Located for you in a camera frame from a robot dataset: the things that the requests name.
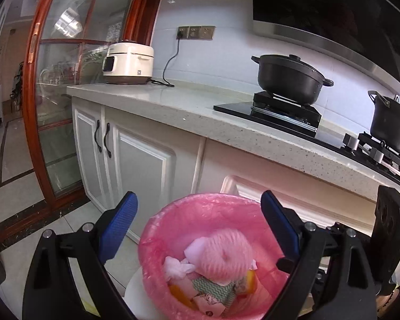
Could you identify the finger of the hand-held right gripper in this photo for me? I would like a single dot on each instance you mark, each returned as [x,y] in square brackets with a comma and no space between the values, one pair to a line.
[325,283]

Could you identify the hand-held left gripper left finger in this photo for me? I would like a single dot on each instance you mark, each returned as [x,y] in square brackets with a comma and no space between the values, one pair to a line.
[118,230]

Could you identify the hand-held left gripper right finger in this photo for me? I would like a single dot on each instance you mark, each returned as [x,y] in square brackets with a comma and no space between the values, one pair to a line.
[280,226]

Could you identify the trash bin with pink bag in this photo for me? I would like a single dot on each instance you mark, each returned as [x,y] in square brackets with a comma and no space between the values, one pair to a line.
[160,240]

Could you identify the pink foam fruit net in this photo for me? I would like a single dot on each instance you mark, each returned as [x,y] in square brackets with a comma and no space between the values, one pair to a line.
[226,256]

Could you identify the white trash bin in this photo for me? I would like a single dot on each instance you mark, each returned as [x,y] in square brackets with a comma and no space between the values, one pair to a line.
[133,296]

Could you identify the green-print paper cup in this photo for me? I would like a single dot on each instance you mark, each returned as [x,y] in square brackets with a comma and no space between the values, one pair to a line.
[241,287]

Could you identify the white foam piece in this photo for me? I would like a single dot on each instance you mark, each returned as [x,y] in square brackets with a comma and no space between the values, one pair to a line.
[195,250]

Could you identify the black-print paper cup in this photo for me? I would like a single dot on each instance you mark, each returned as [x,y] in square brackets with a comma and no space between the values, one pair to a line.
[208,306]

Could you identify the orange peel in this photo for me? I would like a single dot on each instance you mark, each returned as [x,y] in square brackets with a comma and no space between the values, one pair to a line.
[251,280]
[176,292]

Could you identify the white kitchen base cabinet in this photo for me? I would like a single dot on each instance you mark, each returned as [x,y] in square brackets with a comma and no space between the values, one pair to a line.
[143,166]

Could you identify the crumpled white tissue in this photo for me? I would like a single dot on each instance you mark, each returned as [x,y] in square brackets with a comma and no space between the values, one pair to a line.
[176,268]

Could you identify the green zigzag wrapper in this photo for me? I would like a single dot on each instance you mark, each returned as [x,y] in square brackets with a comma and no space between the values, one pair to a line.
[213,290]

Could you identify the tall black stockpot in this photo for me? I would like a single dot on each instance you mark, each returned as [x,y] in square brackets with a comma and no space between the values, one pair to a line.
[390,123]

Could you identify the black gas stove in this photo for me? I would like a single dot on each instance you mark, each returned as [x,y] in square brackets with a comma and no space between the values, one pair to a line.
[240,109]

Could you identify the black lidded casserole pot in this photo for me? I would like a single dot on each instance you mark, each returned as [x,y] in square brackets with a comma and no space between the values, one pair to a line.
[286,80]

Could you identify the glass sliding door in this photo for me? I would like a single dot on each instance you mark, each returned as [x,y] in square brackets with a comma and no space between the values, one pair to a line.
[60,73]

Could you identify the white rice cooker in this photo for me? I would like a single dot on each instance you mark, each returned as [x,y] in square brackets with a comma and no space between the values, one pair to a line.
[130,60]

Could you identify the black range hood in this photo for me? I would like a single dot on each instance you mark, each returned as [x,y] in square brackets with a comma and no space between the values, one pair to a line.
[320,0]

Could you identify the gold wall outlet strip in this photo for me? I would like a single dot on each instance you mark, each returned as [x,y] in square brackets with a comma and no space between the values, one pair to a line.
[200,32]

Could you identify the red wooden door frame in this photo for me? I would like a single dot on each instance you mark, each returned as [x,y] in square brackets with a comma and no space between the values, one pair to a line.
[146,6]

